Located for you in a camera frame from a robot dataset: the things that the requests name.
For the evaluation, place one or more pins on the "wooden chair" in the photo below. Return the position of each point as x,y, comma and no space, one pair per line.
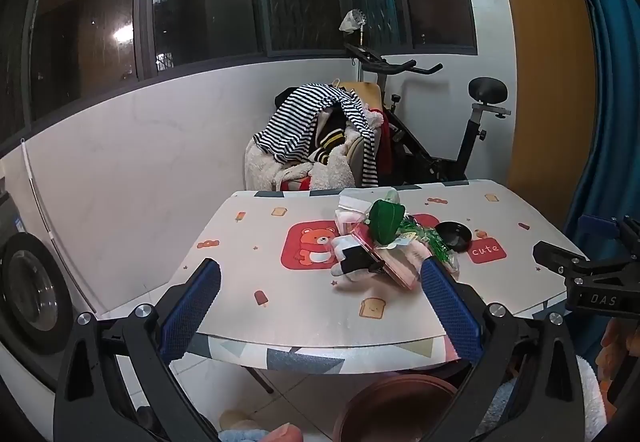
368,92

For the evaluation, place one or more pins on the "person's right hand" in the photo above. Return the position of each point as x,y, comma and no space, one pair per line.
620,338

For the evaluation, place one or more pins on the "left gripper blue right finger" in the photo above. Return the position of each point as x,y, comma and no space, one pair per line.
456,317

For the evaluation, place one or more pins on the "green plush toy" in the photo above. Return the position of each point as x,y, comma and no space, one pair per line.
384,220

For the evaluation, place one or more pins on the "black exercise bike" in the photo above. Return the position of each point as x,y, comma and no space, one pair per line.
411,153

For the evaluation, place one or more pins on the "pink cartoon table mat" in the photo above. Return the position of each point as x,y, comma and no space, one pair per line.
343,270

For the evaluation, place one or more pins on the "striped black white shirt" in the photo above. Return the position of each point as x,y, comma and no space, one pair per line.
289,134

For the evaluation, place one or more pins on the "blue fleece sleeve left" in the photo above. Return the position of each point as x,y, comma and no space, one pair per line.
242,435

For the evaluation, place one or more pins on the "brown round trash bin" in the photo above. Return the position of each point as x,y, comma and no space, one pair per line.
398,408

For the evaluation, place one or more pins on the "blue curtain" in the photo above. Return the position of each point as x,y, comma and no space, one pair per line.
609,185

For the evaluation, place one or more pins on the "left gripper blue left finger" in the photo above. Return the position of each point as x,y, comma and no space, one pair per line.
183,307

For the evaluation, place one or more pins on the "person's left hand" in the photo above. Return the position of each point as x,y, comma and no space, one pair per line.
284,433

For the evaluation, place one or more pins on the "black round dish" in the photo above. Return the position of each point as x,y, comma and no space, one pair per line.
456,236

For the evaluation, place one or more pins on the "folding table with patterned cover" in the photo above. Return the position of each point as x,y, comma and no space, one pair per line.
280,307

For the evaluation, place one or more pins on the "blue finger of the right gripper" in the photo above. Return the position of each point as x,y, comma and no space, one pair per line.
592,224

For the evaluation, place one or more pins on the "washing machine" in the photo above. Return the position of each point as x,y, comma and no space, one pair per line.
37,312

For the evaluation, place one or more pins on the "white fluffy sock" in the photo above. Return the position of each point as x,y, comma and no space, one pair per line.
352,211

